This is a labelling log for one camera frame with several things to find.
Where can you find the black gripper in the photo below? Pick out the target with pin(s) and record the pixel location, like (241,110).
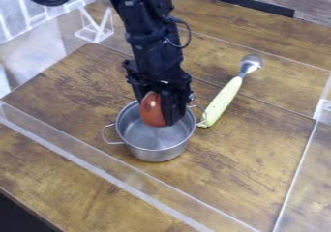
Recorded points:
(155,72)

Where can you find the red plush mushroom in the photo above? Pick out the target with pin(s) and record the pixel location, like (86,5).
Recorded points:
(151,110)

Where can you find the silver metal pot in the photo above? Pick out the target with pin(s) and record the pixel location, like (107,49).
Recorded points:
(149,143)

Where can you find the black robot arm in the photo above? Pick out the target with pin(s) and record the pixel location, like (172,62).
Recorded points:
(148,19)

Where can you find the clear acrylic triangle stand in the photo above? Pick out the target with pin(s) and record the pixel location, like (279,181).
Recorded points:
(96,32)

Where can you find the clear acrylic front barrier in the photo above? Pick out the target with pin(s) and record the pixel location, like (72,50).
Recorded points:
(164,196)

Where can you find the clear acrylic barrier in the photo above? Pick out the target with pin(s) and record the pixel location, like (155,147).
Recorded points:
(306,209)
(164,196)

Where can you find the black bar on table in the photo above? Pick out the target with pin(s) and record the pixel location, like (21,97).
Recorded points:
(262,6)

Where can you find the clear acrylic right barrier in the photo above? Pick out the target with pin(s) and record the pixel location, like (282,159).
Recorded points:
(306,209)

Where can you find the spoon with green handle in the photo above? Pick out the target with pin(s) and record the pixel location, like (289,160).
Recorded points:
(250,63)

